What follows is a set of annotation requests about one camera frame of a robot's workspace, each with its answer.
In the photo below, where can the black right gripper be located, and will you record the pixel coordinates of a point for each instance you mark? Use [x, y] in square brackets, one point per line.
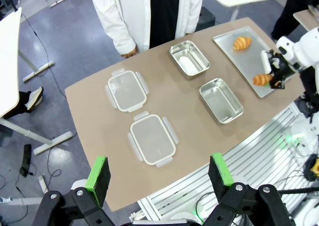
[281, 66]

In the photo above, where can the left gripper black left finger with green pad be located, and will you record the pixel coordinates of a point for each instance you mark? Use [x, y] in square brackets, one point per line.
[98, 176]

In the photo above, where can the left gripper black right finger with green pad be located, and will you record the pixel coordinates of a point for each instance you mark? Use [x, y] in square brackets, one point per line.
[219, 176]

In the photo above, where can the golden brown croissant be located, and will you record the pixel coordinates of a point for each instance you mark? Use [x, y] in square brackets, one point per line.
[242, 43]
[260, 79]

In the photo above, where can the clear plastic lid white rim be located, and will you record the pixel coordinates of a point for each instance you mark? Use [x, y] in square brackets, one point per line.
[127, 90]
[153, 139]

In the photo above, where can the person's right forearm white sleeve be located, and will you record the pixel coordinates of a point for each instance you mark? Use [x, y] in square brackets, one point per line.
[117, 27]

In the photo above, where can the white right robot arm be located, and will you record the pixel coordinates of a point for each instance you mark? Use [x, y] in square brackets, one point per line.
[307, 46]

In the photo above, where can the person's left forearm white sleeve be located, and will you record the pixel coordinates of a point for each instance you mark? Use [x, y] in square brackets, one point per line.
[194, 9]

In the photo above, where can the white right robot base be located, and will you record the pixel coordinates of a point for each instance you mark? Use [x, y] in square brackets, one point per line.
[302, 134]

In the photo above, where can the rectangular steel container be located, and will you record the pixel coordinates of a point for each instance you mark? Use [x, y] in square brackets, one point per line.
[189, 59]
[220, 101]

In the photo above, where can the person's right hand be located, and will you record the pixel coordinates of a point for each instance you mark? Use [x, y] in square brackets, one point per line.
[129, 53]

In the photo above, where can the flat metal baking tray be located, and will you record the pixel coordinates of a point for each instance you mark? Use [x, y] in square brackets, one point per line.
[239, 61]

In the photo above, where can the beige side table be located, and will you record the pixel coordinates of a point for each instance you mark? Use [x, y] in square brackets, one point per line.
[306, 18]

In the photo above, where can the bystander in dark clothes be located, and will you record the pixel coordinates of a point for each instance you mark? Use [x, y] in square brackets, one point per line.
[291, 12]

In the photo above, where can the black yellow round device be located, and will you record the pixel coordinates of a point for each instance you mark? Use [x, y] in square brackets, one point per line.
[314, 167]

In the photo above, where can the seated person's leg and shoe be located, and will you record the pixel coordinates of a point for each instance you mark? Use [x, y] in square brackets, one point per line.
[33, 99]

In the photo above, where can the person torso white lab coat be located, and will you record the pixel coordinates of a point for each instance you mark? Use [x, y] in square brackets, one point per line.
[159, 9]

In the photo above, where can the white desk with metal legs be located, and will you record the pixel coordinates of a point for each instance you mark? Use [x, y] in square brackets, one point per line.
[10, 61]

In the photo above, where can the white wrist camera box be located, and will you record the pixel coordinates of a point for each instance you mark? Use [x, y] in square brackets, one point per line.
[266, 61]

